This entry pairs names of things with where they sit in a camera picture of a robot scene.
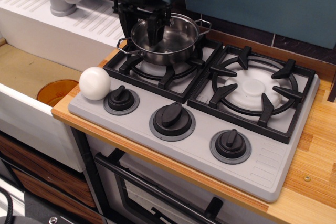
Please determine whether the black middle stove knob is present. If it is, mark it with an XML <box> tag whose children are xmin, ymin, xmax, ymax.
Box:
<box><xmin>149</xmin><ymin>102</ymin><xmax>196</xmax><ymax>142</ymax></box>

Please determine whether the black left stove knob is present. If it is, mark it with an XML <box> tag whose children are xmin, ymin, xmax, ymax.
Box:
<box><xmin>103</xmin><ymin>85</ymin><xmax>140</xmax><ymax>116</ymax></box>

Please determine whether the black braided cable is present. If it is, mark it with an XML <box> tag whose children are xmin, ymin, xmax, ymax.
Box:
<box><xmin>0</xmin><ymin>187</ymin><xmax>14</xmax><ymax>218</ymax></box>

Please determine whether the lower wooden drawer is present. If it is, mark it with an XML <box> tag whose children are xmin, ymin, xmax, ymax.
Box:
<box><xmin>13</xmin><ymin>168</ymin><xmax>103</xmax><ymax>224</ymax></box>

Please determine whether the grey toy stove top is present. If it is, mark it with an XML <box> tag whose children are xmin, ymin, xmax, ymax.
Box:
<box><xmin>67</xmin><ymin>22</ymin><xmax>321</xmax><ymax>204</ymax></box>

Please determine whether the oven door with handle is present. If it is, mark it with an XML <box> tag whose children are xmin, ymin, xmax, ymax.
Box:
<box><xmin>93</xmin><ymin>147</ymin><xmax>266</xmax><ymax>224</ymax></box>

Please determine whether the white mushroom ball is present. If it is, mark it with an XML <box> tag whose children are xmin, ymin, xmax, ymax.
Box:
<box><xmin>79</xmin><ymin>67</ymin><xmax>111</xmax><ymax>101</ymax></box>

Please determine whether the orange plastic bowl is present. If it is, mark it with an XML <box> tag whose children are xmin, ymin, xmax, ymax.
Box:
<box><xmin>36</xmin><ymin>79</ymin><xmax>78</xmax><ymax>107</ymax></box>

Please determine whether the stainless steel pot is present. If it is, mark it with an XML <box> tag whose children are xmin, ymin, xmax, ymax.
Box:
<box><xmin>117</xmin><ymin>13</ymin><xmax>212</xmax><ymax>66</ymax></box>

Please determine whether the black burner grate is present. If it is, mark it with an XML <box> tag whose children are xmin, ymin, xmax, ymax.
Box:
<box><xmin>188</xmin><ymin>45</ymin><xmax>320</xmax><ymax>144</ymax></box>
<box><xmin>103</xmin><ymin>35</ymin><xmax>223</xmax><ymax>103</ymax></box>

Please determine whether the white toy sink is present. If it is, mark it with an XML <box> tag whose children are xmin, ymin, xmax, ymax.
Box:
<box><xmin>1</xmin><ymin>0</ymin><xmax>123</xmax><ymax>172</ymax></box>

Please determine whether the black left burner grate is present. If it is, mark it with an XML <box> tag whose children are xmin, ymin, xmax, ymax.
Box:
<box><xmin>103</xmin><ymin>35</ymin><xmax>223</xmax><ymax>103</ymax></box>

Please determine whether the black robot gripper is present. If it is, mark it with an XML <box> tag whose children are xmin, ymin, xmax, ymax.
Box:
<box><xmin>114</xmin><ymin>0</ymin><xmax>171</xmax><ymax>47</ymax></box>

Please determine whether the black right stove knob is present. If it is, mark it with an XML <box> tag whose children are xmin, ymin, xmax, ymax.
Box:
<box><xmin>209</xmin><ymin>129</ymin><xmax>252</xmax><ymax>165</ymax></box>

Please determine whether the brass screw in counter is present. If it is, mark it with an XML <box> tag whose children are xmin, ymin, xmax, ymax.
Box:
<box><xmin>304</xmin><ymin>176</ymin><xmax>311</xmax><ymax>182</ymax></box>

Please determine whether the upper wooden drawer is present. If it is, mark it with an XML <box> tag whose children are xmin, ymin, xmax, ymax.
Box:
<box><xmin>1</xmin><ymin>133</ymin><xmax>95</xmax><ymax>207</ymax></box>

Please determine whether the black stove knob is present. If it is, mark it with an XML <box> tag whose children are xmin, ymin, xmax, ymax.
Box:
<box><xmin>103</xmin><ymin>85</ymin><xmax>140</xmax><ymax>116</ymax></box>
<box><xmin>149</xmin><ymin>102</ymin><xmax>196</xmax><ymax>142</ymax></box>
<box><xmin>209</xmin><ymin>129</ymin><xmax>252</xmax><ymax>165</ymax></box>

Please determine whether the wooden drawer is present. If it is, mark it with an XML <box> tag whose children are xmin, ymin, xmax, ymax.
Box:
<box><xmin>13</xmin><ymin>168</ymin><xmax>103</xmax><ymax>224</ymax></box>
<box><xmin>1</xmin><ymin>133</ymin><xmax>95</xmax><ymax>207</ymax></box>

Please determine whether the black right burner grate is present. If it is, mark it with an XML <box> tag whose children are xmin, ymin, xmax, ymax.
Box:
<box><xmin>188</xmin><ymin>45</ymin><xmax>320</xmax><ymax>144</ymax></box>

